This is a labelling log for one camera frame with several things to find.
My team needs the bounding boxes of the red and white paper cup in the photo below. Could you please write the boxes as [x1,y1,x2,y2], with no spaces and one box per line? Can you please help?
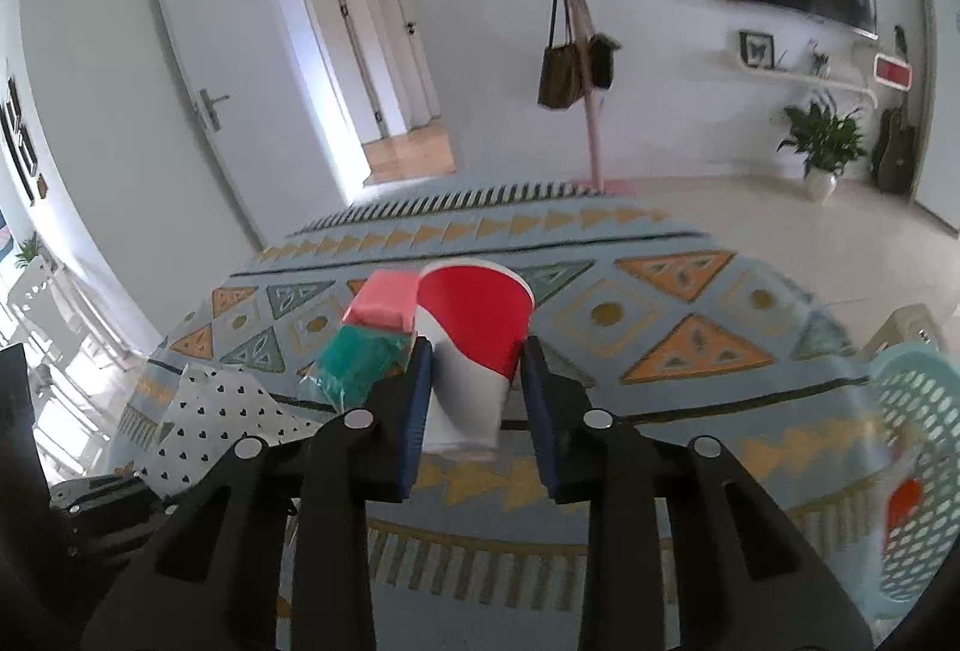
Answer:
[415,259,535,457]

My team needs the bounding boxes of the red and white box shelf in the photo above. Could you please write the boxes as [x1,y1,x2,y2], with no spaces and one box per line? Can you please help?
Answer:
[874,53,912,91]

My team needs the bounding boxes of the low wavy white shelf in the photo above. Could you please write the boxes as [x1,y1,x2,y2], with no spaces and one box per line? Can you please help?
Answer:
[724,51,878,108]

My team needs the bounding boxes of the metal door handle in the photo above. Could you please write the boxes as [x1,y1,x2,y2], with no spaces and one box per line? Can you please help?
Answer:
[193,88,230,133]

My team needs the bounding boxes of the black guitar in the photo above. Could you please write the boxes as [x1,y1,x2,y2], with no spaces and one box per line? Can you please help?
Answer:
[870,105,917,196]

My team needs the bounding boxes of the white polka dot cloth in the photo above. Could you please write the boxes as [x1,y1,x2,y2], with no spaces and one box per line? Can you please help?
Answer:
[135,362,331,500]

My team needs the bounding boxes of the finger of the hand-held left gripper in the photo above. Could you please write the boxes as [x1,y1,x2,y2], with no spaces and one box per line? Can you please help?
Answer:
[46,471,177,558]

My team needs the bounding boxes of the dark wall photo frame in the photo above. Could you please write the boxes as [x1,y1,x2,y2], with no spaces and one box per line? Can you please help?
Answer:
[1,75,40,206]

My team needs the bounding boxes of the patterned blue rug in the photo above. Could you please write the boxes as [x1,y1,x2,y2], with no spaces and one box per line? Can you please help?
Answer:
[112,180,901,651]

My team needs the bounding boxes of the brown tote bag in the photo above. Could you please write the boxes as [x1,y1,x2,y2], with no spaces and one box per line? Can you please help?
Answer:
[538,0,593,112]

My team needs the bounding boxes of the turquoise plastic basket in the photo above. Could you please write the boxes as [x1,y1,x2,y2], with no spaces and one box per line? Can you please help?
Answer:
[870,343,960,622]

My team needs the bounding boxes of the white dining chair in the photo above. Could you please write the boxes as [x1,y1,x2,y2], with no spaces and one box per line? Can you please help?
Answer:
[7,261,128,382]

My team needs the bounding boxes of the pink coat rack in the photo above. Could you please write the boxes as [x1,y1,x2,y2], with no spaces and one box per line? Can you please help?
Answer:
[536,0,638,194]

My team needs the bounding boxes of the small green plant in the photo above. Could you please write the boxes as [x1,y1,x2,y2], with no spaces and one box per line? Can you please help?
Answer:
[13,235,50,269]

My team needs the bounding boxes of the small black bag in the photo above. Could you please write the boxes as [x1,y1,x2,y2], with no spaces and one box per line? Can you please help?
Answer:
[574,0,623,91]

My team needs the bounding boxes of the green packet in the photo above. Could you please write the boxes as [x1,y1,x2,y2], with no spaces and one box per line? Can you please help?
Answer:
[309,327,413,410]

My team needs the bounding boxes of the white interior door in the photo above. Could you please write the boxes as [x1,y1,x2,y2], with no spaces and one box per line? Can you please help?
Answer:
[319,0,387,138]
[379,0,443,123]

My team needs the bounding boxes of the orange plastic bag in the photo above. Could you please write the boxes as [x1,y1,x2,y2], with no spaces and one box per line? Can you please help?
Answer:
[885,477,925,536]

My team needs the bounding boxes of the white coffee table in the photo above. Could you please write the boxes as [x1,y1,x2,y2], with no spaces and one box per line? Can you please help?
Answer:
[862,304,946,359]

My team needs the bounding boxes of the pink packet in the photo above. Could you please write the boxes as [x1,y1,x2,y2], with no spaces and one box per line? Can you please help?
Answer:
[341,271,421,333]

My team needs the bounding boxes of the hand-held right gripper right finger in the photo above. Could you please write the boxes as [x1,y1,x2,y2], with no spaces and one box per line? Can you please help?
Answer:
[521,334,875,651]

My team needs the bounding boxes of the butterfly picture frame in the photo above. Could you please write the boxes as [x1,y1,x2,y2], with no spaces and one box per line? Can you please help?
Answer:
[739,30,776,71]

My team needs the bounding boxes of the white entrance door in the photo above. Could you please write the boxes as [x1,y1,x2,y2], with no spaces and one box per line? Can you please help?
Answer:
[142,0,372,251]

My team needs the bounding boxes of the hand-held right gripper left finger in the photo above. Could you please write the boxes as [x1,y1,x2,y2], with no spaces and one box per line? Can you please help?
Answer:
[79,336,434,651]

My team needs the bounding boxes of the green potted plant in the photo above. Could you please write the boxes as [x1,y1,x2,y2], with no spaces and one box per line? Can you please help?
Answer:
[776,92,871,203]

